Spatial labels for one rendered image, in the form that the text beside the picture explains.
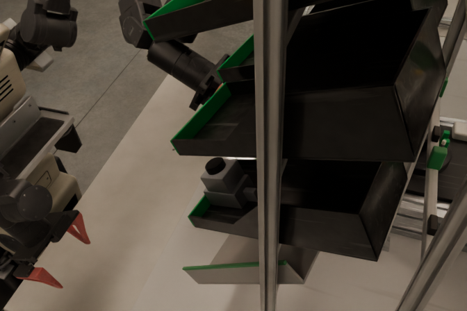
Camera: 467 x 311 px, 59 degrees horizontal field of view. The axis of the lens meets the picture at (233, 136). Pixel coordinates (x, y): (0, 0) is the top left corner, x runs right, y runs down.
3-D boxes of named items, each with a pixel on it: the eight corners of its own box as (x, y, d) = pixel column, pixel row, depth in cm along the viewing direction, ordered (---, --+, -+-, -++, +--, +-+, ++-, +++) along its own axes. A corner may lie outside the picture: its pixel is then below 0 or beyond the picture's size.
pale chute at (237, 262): (198, 284, 77) (181, 269, 76) (233, 230, 85) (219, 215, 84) (304, 284, 55) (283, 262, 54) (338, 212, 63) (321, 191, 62)
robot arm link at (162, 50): (151, 53, 75) (137, 60, 70) (167, 20, 72) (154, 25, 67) (184, 74, 75) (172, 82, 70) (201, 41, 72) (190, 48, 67)
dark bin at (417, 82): (178, 155, 51) (148, 107, 48) (232, 96, 59) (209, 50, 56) (415, 163, 33) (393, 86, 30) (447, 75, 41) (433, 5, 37)
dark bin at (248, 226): (194, 228, 63) (170, 192, 59) (237, 169, 70) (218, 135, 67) (377, 262, 44) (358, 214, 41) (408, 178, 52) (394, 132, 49)
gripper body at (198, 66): (235, 57, 72) (199, 34, 72) (209, 89, 65) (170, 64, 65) (222, 82, 77) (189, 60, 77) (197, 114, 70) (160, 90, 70)
